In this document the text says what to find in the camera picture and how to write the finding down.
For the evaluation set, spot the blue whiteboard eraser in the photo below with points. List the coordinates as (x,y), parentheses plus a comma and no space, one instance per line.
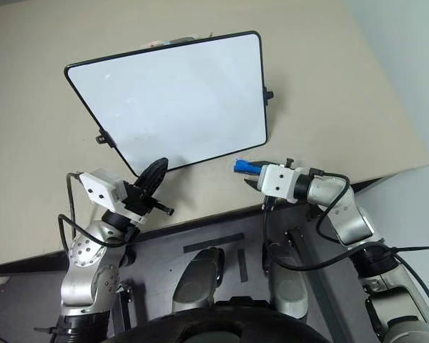
(244,166)

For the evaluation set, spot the dark rounded robot body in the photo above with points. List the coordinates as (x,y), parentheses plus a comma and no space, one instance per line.
(218,325)

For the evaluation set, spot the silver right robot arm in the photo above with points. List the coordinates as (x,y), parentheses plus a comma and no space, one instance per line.
(350,218)

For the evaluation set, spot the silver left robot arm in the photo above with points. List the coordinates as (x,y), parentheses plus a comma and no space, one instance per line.
(82,252)

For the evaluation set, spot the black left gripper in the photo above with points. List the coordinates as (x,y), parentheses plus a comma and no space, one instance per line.
(138,202)

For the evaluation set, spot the long dark tape strip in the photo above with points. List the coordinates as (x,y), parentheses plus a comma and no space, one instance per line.
(214,242)

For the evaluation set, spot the small pale cluttered object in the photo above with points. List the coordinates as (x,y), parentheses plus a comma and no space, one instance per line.
(153,44)

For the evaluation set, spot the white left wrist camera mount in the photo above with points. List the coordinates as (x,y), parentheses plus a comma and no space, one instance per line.
(101,186)

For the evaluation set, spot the black zip tie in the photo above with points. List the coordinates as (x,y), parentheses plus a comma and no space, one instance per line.
(414,248)

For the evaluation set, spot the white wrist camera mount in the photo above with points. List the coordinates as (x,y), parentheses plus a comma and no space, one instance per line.
(280,183)
(101,186)

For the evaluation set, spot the black framed whiteboard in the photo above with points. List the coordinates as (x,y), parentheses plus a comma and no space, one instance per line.
(171,103)

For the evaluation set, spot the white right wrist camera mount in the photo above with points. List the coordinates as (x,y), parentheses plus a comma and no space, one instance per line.
(280,183)

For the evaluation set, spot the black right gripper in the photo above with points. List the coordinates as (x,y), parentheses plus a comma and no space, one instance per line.
(270,203)

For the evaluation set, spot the silver rounded robot leg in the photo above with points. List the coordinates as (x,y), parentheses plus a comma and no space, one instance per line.
(196,282)
(289,286)

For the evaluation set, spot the short dark tape strip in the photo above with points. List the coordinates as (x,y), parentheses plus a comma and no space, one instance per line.
(242,265)

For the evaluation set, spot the black whiteboard stand knob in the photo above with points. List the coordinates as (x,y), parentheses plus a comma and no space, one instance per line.
(268,95)
(102,138)

